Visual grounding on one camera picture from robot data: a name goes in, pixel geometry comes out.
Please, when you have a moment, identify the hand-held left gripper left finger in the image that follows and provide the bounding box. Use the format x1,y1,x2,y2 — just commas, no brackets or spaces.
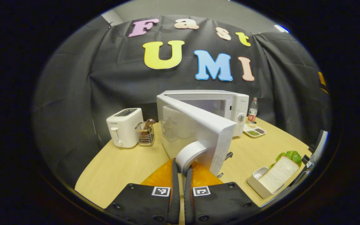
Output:
105,158,180,225

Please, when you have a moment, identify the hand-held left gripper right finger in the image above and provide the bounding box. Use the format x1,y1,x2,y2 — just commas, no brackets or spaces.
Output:
183,162,260,225

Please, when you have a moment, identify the white microwave oven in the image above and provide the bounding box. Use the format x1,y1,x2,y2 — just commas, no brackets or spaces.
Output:
157,90,250,175

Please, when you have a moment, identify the bread and lettuce sandwich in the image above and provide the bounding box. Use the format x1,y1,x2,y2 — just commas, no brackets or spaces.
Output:
258,151,302,193

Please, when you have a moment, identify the white panel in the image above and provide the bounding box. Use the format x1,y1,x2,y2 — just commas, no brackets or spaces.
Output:
310,130,329,166

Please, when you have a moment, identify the plastic bottle with red label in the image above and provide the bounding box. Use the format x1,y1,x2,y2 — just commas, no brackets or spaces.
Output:
248,97,258,124

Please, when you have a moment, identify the white toaster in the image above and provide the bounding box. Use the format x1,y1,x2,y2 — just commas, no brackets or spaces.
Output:
106,108,143,148

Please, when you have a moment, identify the white divided dish of beans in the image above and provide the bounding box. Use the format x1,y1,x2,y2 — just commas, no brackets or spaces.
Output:
243,123,266,138

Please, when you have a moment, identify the metal wire basket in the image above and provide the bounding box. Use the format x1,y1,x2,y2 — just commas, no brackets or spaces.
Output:
135,118,155,147

